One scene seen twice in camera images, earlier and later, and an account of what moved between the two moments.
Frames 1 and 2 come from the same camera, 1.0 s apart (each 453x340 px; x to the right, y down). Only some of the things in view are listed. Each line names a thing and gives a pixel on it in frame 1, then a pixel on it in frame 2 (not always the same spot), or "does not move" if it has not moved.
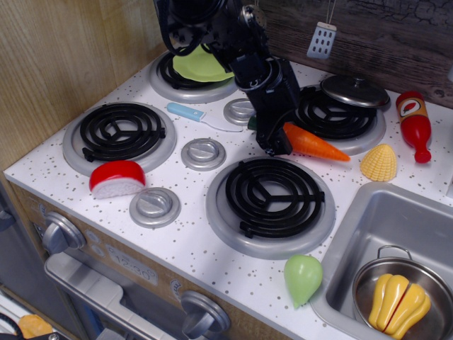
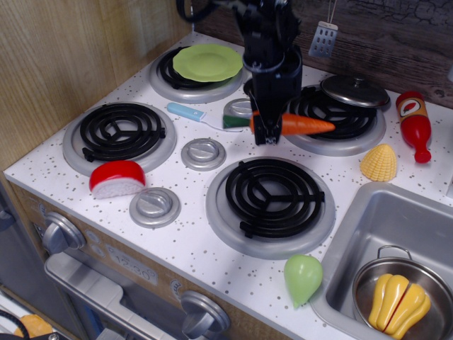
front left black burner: x=119 y=131 does not move
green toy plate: x=194 y=63 does not move
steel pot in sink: x=437 y=323 does not move
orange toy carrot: x=306 y=142 → x=293 y=124
